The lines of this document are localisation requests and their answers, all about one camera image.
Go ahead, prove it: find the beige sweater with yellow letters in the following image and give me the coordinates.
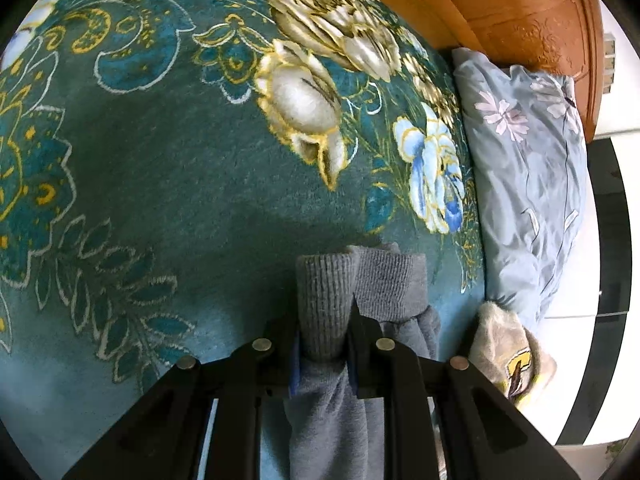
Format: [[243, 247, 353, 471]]
[[470, 300, 558, 408]]

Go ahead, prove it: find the white and black wardrobe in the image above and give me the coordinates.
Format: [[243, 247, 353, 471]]
[[540, 132, 640, 448]]

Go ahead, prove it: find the grey sweater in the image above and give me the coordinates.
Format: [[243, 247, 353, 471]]
[[283, 242, 443, 480]]

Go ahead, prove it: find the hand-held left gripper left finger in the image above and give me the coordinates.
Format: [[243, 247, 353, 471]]
[[60, 317, 303, 480]]

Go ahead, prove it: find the teal floral blanket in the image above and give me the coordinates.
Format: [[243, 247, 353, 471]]
[[0, 0, 488, 480]]

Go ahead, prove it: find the light blue floral quilt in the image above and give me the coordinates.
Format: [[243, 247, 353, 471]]
[[452, 47, 588, 333]]

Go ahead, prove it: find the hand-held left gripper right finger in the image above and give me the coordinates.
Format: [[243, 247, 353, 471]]
[[347, 296, 583, 480]]

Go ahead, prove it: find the wooden bed frame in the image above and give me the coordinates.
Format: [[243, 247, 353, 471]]
[[320, 0, 608, 143]]

